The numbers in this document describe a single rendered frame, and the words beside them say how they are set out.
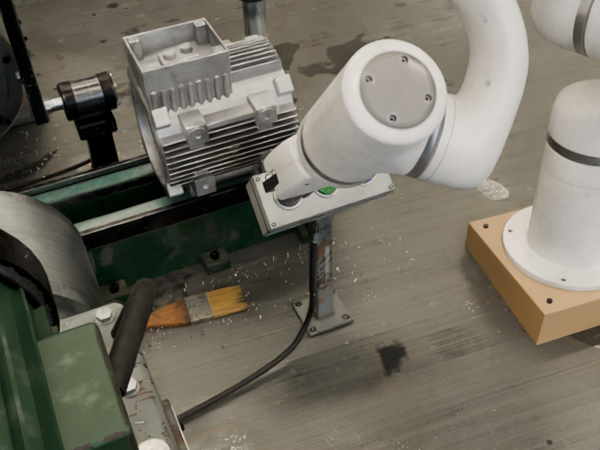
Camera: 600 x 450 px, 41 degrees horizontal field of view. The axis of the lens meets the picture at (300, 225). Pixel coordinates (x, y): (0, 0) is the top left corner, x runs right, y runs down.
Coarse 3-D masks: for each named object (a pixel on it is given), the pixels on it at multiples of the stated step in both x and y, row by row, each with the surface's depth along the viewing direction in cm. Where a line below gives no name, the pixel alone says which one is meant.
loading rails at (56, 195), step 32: (128, 160) 124; (32, 192) 120; (64, 192) 120; (96, 192) 121; (128, 192) 123; (160, 192) 126; (224, 192) 118; (96, 224) 115; (128, 224) 114; (160, 224) 116; (192, 224) 119; (224, 224) 122; (256, 224) 125; (96, 256) 115; (128, 256) 118; (160, 256) 120; (192, 256) 123; (224, 256) 123; (128, 288) 119
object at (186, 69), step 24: (192, 24) 111; (144, 48) 111; (168, 48) 112; (192, 48) 109; (144, 72) 102; (168, 72) 104; (192, 72) 105; (216, 72) 107; (144, 96) 107; (168, 96) 106; (192, 96) 107; (216, 96) 109
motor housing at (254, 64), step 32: (256, 64) 111; (224, 96) 109; (288, 96) 112; (224, 128) 108; (256, 128) 111; (288, 128) 112; (160, 160) 121; (192, 160) 109; (224, 160) 112; (256, 160) 114
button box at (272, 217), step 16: (256, 176) 95; (384, 176) 99; (256, 192) 95; (272, 192) 95; (336, 192) 97; (352, 192) 98; (368, 192) 98; (384, 192) 99; (256, 208) 98; (272, 208) 95; (288, 208) 95; (304, 208) 96; (320, 208) 96; (336, 208) 97; (272, 224) 95; (288, 224) 95
